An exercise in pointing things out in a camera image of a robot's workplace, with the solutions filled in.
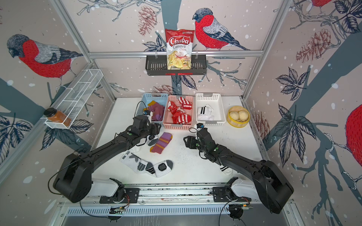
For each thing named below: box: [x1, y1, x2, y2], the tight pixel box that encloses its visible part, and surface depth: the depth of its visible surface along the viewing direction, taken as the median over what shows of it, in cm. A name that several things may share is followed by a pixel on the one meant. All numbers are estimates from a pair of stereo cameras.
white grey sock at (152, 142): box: [146, 134, 159, 146], surface depth 94 cm
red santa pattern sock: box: [172, 107, 192, 125], surface depth 106 cm
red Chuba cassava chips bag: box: [164, 28, 196, 70], surface depth 87 cm
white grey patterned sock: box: [119, 151, 174, 178], surface depth 85 cm
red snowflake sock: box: [166, 100, 181, 115], surface depth 112 cm
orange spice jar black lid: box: [43, 107, 72, 127], surface depth 63 cm
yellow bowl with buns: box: [226, 105, 251, 129], surface depth 103 cm
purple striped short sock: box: [149, 131, 173, 154], surface depth 94 cm
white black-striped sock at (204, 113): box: [197, 104, 215, 121], surface depth 109 cm
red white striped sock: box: [178, 96, 193, 110], surface depth 113 cm
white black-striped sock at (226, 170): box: [220, 166, 233, 176], surface depth 83 cm
